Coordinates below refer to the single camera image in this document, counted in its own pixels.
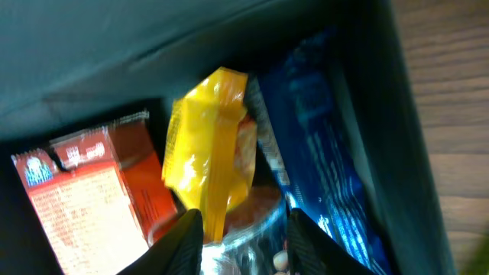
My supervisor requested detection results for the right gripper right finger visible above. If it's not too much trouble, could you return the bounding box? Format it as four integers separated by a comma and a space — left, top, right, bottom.
287, 209, 374, 275

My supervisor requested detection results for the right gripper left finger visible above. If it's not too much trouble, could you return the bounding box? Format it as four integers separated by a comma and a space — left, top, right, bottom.
118, 209, 203, 275

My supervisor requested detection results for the small red Pringles can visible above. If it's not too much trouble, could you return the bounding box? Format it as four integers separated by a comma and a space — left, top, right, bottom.
200, 186, 288, 275

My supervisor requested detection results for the red and white carton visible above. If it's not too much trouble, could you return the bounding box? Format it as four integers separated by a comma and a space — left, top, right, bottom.
11, 111, 177, 274

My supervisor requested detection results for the small orange yellow snack bag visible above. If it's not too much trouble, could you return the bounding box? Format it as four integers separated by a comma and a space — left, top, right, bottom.
162, 67, 257, 242

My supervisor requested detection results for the blue snack bar wrapper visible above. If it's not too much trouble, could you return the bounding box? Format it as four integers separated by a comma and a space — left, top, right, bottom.
245, 30, 392, 275

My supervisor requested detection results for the dark green box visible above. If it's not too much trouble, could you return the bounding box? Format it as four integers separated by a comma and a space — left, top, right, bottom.
1, 0, 455, 274

